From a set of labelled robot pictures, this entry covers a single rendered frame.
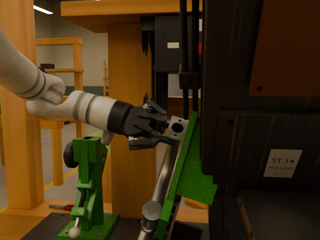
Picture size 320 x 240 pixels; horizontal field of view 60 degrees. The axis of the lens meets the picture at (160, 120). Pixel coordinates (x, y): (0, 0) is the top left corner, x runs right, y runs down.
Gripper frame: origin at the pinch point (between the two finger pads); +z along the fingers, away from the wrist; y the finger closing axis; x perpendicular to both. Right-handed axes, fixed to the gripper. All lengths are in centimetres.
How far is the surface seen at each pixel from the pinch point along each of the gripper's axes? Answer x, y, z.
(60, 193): 283, 51, -126
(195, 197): -3.1, -14.0, 7.8
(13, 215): 45, -21, -45
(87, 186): 20.7, -11.0, -18.9
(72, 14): -5.8, 23.6, -35.3
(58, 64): 803, 680, -601
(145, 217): -0.5, -19.7, 0.1
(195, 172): -6.2, -10.8, 6.6
